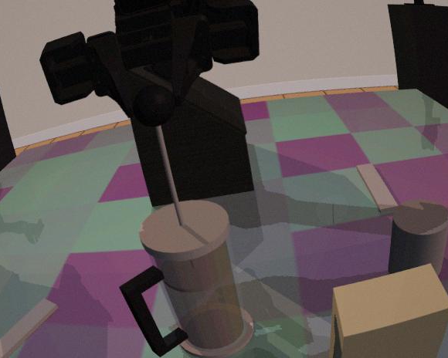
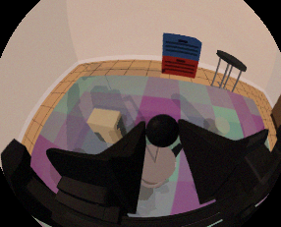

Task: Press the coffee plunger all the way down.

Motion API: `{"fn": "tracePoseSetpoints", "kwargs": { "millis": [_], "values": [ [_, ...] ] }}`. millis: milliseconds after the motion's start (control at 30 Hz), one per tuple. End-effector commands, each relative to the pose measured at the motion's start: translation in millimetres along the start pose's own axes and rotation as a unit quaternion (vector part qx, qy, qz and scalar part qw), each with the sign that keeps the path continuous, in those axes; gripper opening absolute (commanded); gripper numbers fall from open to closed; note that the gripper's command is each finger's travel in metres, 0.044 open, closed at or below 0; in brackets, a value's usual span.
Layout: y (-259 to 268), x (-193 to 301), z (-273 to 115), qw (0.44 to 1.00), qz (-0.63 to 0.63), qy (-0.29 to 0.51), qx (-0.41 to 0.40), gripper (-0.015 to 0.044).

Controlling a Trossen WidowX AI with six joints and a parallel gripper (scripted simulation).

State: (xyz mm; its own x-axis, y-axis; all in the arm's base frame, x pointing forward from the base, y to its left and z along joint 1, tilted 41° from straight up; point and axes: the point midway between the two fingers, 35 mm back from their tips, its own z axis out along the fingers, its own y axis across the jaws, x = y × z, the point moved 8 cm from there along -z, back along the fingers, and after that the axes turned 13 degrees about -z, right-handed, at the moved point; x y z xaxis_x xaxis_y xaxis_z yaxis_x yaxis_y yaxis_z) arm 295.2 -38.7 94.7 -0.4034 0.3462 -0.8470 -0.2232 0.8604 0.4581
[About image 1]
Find french press coffee maker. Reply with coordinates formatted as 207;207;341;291
119;84;254;358

